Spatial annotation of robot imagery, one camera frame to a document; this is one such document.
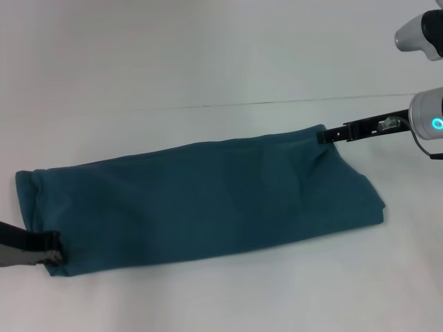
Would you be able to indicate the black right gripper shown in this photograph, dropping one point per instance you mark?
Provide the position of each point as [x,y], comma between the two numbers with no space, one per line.
[377,126]

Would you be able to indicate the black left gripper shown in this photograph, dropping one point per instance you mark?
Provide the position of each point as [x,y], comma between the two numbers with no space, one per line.
[24,243]

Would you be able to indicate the teal blue t-shirt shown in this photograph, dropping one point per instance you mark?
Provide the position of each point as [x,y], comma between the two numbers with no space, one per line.
[194,193]

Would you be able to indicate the silver and black right robot arm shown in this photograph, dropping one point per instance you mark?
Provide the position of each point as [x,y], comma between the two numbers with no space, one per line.
[427,114]

